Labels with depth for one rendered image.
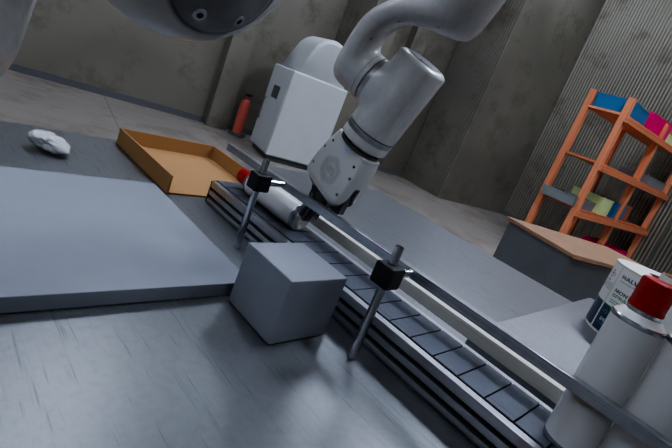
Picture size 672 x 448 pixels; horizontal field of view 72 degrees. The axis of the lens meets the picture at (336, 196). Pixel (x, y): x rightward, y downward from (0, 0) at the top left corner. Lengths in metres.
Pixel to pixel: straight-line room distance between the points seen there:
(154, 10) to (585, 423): 0.54
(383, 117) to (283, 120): 4.93
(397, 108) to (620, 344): 0.40
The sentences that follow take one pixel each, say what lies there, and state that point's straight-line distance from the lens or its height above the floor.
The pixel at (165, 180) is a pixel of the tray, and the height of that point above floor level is 0.85.
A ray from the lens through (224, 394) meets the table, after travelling 0.51.
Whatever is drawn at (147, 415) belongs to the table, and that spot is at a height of 0.83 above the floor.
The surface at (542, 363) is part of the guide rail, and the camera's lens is 0.57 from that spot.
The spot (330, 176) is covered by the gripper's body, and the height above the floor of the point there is 1.01.
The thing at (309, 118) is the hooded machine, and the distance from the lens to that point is 5.73.
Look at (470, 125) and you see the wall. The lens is 8.02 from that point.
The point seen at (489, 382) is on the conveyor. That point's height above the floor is 0.88.
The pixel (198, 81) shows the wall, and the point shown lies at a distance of 6.64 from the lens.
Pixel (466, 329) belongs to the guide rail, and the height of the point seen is 0.91.
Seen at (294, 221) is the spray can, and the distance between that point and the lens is 0.84.
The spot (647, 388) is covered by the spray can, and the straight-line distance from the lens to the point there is 0.58.
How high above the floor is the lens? 1.15
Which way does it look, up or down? 13 degrees down
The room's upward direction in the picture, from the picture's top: 21 degrees clockwise
